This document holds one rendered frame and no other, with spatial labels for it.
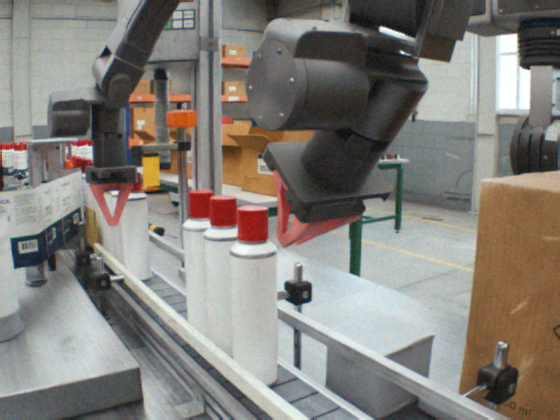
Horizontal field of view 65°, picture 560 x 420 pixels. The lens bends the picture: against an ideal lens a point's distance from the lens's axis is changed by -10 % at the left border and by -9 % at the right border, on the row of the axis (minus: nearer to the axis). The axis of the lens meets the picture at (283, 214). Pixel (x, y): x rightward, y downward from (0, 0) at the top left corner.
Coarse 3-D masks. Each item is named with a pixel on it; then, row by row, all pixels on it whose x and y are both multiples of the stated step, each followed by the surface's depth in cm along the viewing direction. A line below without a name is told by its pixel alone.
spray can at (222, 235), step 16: (224, 208) 57; (224, 224) 58; (208, 240) 58; (224, 240) 57; (208, 256) 58; (224, 256) 57; (208, 272) 59; (224, 272) 58; (208, 288) 59; (224, 288) 58; (208, 304) 60; (224, 304) 59; (208, 320) 60; (224, 320) 59; (208, 336) 61; (224, 336) 59; (224, 352) 60
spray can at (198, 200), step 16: (192, 192) 63; (208, 192) 63; (192, 208) 63; (208, 208) 63; (192, 224) 62; (208, 224) 63; (192, 240) 62; (192, 256) 63; (192, 272) 63; (192, 288) 64; (192, 304) 64; (192, 320) 65
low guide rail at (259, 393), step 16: (112, 256) 94; (128, 272) 84; (144, 288) 76; (160, 304) 69; (176, 320) 64; (192, 336) 60; (208, 352) 56; (224, 368) 53; (240, 368) 51; (240, 384) 50; (256, 384) 48; (256, 400) 48; (272, 400) 45; (272, 416) 45; (288, 416) 43; (304, 416) 42
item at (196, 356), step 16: (112, 272) 95; (128, 288) 86; (160, 288) 86; (144, 304) 78; (176, 304) 79; (160, 320) 72; (176, 336) 67; (192, 352) 62; (208, 368) 58; (224, 384) 54; (288, 384) 55; (304, 384) 55; (240, 400) 51; (288, 400) 51; (304, 400) 51; (320, 400) 51; (256, 416) 49; (320, 416) 48; (336, 416) 48; (352, 416) 48
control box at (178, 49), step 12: (120, 0) 85; (132, 0) 85; (120, 12) 85; (168, 36) 86; (180, 36) 86; (192, 36) 86; (156, 48) 87; (168, 48) 87; (180, 48) 87; (192, 48) 87; (156, 60) 87; (168, 60) 88; (180, 60) 88; (192, 60) 88
